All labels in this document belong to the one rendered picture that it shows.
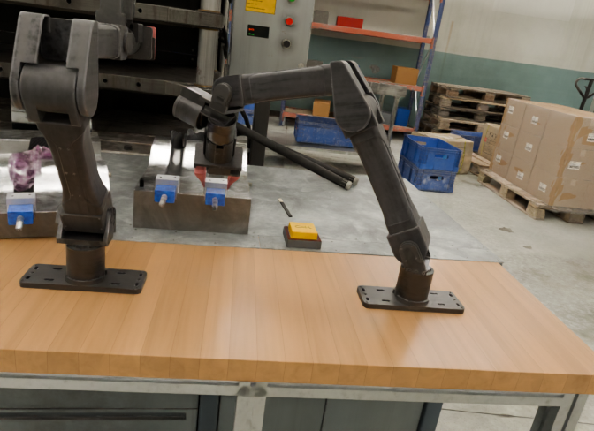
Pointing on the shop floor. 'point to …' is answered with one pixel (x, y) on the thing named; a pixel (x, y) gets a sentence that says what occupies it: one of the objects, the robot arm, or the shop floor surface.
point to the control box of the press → (268, 41)
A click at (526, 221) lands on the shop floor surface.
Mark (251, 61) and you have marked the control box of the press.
